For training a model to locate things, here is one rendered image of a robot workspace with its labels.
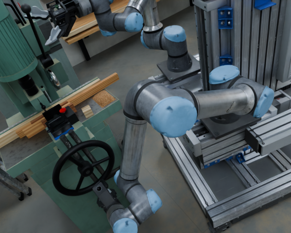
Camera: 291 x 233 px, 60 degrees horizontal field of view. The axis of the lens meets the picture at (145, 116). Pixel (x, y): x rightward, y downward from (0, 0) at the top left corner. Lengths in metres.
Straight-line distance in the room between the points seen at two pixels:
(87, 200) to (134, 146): 0.79
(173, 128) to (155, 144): 1.54
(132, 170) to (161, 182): 1.06
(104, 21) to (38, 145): 0.63
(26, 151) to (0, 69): 0.38
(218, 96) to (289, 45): 0.61
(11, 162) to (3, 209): 1.24
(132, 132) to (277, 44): 0.84
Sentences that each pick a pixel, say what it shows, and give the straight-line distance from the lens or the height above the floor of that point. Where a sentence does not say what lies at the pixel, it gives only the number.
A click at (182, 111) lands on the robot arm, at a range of 0.67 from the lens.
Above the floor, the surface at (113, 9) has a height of 0.63.
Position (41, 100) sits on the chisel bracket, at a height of 1.05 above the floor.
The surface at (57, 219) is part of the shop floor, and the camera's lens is 2.15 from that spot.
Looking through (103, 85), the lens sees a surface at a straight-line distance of 1.40.
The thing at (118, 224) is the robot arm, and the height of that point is 0.87.
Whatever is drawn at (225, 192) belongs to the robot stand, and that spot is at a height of 0.21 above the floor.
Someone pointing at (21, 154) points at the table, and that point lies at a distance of 1.30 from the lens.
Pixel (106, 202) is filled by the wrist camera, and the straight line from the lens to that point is 1.06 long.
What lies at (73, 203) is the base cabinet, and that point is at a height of 0.46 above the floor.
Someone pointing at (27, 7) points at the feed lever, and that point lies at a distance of 1.09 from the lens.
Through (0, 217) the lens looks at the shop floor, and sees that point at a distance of 2.48.
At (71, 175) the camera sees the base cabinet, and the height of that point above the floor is 0.65.
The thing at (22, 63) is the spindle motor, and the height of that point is 1.25.
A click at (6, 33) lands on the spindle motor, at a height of 1.37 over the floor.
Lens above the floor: 1.66
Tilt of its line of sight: 41 degrees down
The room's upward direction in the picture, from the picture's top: 18 degrees counter-clockwise
